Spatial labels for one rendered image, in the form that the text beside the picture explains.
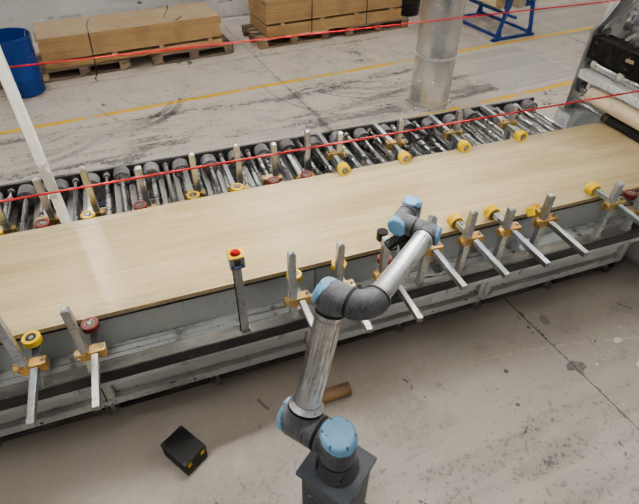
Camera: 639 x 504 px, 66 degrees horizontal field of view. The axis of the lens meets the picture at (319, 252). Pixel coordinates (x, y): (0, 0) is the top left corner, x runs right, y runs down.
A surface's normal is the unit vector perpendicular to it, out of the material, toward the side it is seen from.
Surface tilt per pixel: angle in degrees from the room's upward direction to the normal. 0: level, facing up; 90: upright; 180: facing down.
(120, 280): 0
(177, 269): 0
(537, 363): 0
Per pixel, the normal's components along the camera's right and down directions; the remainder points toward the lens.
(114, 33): 0.45, 0.59
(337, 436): 0.08, -0.72
